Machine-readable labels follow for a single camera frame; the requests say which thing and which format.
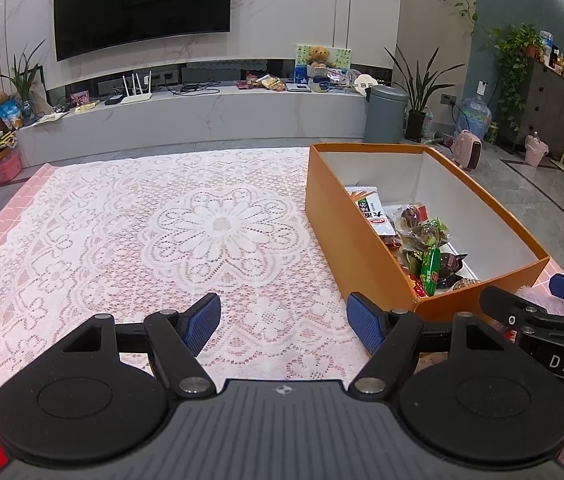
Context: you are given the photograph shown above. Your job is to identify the small pink bin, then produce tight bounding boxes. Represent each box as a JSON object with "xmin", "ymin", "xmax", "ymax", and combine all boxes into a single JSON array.
[{"xmin": 525, "ymin": 132, "xmax": 549, "ymax": 167}]

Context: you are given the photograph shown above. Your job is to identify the white router with antennas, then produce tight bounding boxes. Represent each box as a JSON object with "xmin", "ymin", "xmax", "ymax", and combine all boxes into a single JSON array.
[{"xmin": 121, "ymin": 72, "xmax": 154, "ymax": 106}]

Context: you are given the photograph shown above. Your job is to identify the white round device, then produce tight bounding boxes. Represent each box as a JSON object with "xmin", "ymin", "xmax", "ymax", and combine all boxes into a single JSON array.
[{"xmin": 352, "ymin": 74, "xmax": 378, "ymax": 95}]

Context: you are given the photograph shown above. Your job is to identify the black wall television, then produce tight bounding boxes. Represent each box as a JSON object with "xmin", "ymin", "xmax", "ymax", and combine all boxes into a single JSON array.
[{"xmin": 53, "ymin": 0, "xmax": 233, "ymax": 62}]

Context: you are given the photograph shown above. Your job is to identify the orange cardboard box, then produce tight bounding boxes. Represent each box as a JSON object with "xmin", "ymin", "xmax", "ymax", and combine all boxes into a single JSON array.
[{"xmin": 305, "ymin": 142, "xmax": 550, "ymax": 323}]

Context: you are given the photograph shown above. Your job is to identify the group of small bottles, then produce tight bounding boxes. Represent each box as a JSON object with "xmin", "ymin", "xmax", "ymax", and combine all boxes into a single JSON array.
[{"xmin": 539, "ymin": 30, "xmax": 564, "ymax": 78}]

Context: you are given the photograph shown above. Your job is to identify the blue snack bag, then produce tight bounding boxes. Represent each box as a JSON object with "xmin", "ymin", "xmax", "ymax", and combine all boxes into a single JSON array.
[{"xmin": 0, "ymin": 100, "xmax": 25, "ymax": 130}]

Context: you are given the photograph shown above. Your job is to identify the dark snack with green wrapper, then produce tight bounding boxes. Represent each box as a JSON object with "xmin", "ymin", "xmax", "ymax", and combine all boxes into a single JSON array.
[{"xmin": 404, "ymin": 220, "xmax": 450, "ymax": 251}]

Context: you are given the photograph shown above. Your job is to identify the pink checked tablecloth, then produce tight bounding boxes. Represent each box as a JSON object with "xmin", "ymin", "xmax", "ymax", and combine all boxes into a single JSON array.
[{"xmin": 0, "ymin": 164, "xmax": 58, "ymax": 286}]

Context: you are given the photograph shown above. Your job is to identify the white packet with stick print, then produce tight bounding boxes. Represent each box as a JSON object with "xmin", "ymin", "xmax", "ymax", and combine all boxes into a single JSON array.
[{"xmin": 344, "ymin": 186, "xmax": 399, "ymax": 238}]

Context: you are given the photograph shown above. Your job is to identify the long-leaf plant in black pot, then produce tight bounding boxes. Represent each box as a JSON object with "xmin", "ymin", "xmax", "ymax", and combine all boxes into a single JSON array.
[{"xmin": 384, "ymin": 45, "xmax": 465, "ymax": 142}]

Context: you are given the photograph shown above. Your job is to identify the green picture board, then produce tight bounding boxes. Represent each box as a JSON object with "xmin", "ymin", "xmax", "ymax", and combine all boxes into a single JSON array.
[{"xmin": 294, "ymin": 44, "xmax": 353, "ymax": 83}]

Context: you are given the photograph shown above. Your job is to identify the grey trash bin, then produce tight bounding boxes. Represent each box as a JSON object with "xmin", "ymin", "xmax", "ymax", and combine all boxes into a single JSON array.
[{"xmin": 363, "ymin": 85, "xmax": 409, "ymax": 144}]

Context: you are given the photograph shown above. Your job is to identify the trailing pothos plant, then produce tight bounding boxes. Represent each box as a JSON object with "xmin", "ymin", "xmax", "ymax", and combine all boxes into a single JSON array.
[{"xmin": 484, "ymin": 24, "xmax": 545, "ymax": 133}]

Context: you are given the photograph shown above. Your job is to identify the black snack packet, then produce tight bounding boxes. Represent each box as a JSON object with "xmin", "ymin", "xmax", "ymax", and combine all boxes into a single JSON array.
[{"xmin": 439, "ymin": 252, "xmax": 469, "ymax": 288}]

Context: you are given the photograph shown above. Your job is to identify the pile of wrapped snacks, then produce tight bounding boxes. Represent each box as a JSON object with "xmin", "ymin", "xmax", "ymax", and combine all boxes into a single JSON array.
[{"xmin": 244, "ymin": 74, "xmax": 288, "ymax": 92}]

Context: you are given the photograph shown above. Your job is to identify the pink storage box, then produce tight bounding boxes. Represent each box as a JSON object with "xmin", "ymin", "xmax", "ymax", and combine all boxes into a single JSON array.
[{"xmin": 0, "ymin": 152, "xmax": 23, "ymax": 186}]

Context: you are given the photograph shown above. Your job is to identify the long-leaf potted plant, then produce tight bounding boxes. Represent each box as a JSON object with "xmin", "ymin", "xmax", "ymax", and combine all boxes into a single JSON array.
[{"xmin": 0, "ymin": 40, "xmax": 48, "ymax": 111}]

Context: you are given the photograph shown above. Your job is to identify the pink space heater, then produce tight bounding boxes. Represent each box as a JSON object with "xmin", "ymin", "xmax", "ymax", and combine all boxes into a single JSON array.
[{"xmin": 451, "ymin": 129, "xmax": 483, "ymax": 171}]

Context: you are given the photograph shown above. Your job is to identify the black cables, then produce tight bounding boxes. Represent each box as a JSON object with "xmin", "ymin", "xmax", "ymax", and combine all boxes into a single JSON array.
[{"xmin": 169, "ymin": 82, "xmax": 220, "ymax": 96}]

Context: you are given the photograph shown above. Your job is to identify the blue water jug with pump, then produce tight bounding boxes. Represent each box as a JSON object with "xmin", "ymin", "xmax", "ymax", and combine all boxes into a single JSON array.
[{"xmin": 462, "ymin": 81, "xmax": 493, "ymax": 143}]

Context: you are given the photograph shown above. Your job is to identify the green and yellow snack packet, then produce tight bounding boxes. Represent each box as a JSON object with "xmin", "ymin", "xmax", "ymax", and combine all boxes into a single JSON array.
[{"xmin": 419, "ymin": 245, "xmax": 442, "ymax": 297}]

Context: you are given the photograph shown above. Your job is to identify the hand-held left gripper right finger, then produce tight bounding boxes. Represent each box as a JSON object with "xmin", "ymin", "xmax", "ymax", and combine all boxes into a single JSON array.
[{"xmin": 346, "ymin": 292, "xmax": 538, "ymax": 399}]

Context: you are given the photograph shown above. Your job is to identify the grey drawer cabinet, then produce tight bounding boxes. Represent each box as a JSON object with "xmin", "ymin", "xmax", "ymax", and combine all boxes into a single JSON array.
[{"xmin": 509, "ymin": 57, "xmax": 564, "ymax": 158}]

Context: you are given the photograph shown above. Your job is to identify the red snack packet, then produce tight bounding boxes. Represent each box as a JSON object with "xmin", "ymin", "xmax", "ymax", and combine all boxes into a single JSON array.
[{"xmin": 408, "ymin": 271, "xmax": 430, "ymax": 300}]

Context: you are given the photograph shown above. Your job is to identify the red date snack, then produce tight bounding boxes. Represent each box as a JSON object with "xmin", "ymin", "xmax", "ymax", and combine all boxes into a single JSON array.
[{"xmin": 399, "ymin": 203, "xmax": 430, "ymax": 228}]

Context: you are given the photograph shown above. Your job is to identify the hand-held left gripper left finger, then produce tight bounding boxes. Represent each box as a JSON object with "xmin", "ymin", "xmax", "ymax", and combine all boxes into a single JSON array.
[{"xmin": 32, "ymin": 293, "xmax": 222, "ymax": 398}]

